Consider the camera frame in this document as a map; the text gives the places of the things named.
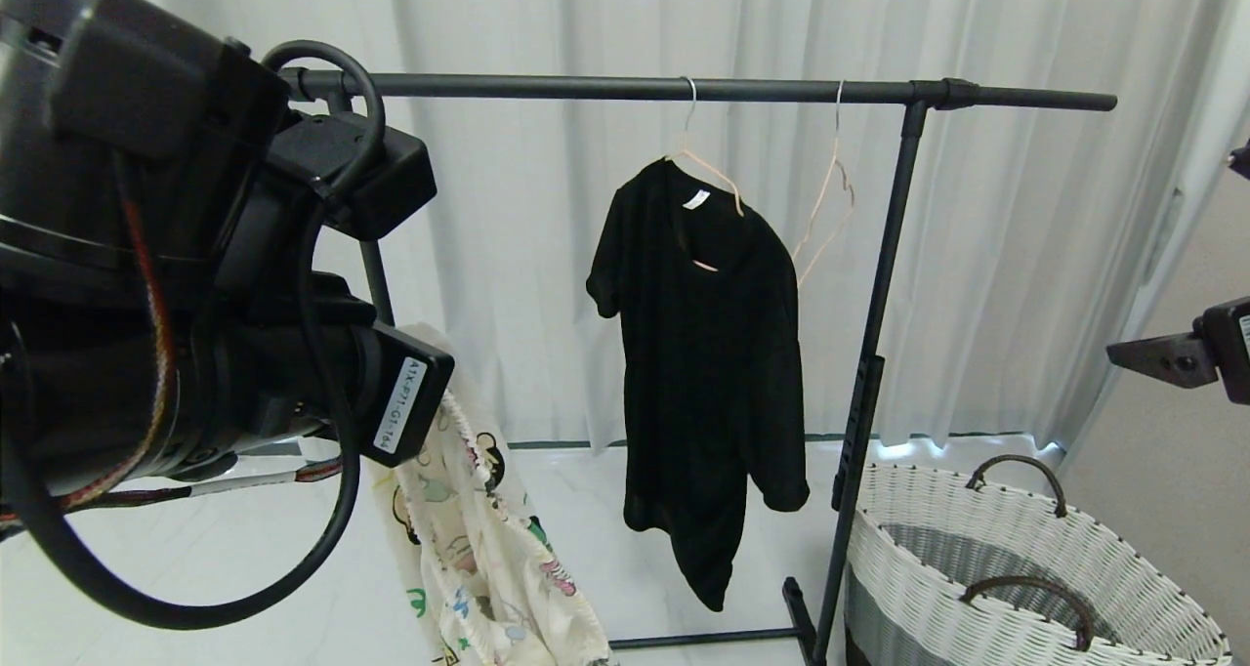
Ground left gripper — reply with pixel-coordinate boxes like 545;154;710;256
0;271;455;496

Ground black cable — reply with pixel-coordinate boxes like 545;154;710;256
0;39;389;632

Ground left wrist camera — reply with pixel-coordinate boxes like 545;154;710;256
215;109;438;296

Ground black clothes rack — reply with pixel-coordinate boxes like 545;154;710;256
278;65;1119;666

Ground cream printed garment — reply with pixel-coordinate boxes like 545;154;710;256
376;322;611;666

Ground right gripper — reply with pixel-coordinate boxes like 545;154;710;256
1106;297;1250;405

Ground pink clothes hanger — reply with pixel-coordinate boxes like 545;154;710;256
793;82;856;288
664;78;748;274

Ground white curtain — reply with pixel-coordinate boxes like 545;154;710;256
98;0;1250;452

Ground white laundry basket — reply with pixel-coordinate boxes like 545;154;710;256
845;454;1233;666

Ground black short-sleeved shirt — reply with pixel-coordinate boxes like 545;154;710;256
586;158;812;613

